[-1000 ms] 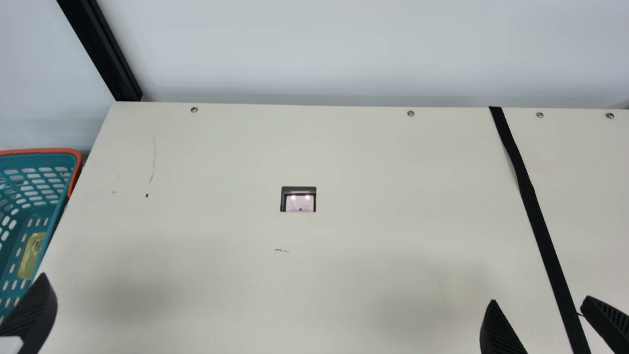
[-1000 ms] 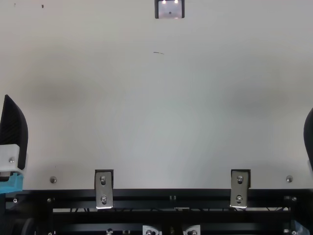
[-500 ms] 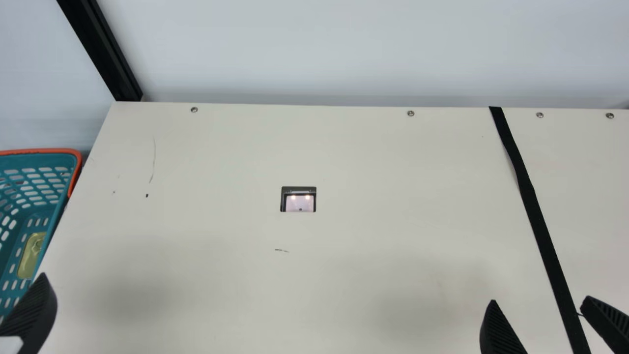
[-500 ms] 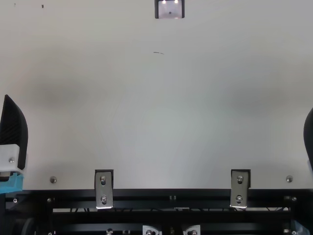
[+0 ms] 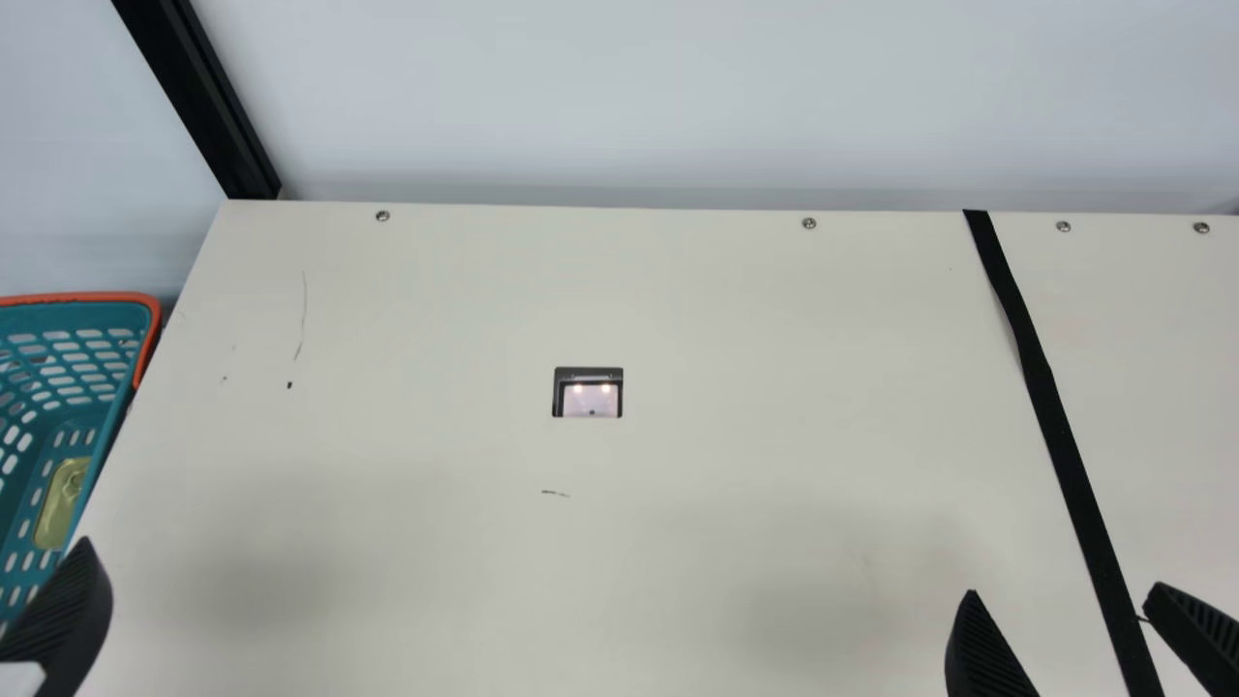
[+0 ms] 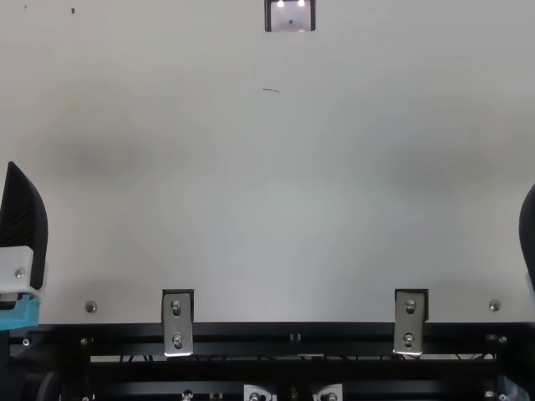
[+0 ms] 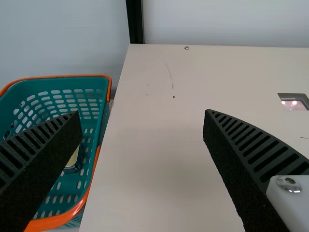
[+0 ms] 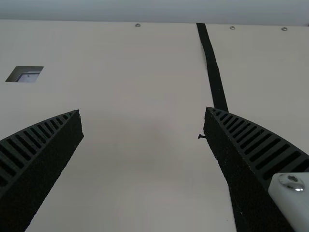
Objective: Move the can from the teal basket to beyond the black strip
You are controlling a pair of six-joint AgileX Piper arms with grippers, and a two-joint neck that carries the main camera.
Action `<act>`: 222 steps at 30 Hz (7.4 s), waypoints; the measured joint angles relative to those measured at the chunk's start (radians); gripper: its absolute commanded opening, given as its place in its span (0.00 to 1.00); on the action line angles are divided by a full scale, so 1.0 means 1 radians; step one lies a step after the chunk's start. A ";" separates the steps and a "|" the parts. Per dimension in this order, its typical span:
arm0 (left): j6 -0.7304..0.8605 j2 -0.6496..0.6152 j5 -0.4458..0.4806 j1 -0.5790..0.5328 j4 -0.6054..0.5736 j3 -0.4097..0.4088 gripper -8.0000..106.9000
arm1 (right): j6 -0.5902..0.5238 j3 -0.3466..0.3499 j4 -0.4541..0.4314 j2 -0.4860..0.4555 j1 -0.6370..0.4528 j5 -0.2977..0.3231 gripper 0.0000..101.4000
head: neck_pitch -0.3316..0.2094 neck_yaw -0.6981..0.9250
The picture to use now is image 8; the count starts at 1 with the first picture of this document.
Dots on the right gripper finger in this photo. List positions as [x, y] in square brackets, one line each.
[253, 169]

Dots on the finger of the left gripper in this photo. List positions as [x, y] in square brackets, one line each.
[36, 164]

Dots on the black strip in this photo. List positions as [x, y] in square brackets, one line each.
[212, 67]

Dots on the small square scanner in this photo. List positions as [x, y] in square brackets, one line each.
[24, 74]

